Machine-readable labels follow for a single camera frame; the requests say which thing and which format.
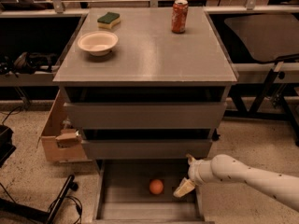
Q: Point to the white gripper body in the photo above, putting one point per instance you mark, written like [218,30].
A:
[194,173]

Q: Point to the orange fruit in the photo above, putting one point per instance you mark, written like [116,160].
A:
[156,186]

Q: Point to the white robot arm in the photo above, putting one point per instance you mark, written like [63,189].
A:
[223,168]

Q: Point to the grey top drawer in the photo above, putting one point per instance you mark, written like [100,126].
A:
[145,116]

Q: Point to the grey open bottom drawer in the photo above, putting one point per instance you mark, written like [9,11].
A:
[124,195]

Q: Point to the grey drawer cabinet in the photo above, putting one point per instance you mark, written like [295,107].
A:
[150,65]

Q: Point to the grey middle drawer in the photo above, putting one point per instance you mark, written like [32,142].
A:
[145,149]

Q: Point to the cardboard box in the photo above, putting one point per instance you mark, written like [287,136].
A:
[59,140]

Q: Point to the dark office chair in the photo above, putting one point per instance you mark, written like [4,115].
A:
[269,38]

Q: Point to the orange soda can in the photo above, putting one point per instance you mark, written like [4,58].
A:
[179,16]

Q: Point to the white paper bowl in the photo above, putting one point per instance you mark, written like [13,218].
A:
[98,43]

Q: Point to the green and yellow sponge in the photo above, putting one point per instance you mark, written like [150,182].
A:
[109,20]

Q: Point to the black case on floor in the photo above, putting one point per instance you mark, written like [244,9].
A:
[6,146]

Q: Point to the black stand with cables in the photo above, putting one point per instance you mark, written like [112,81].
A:
[45,217]

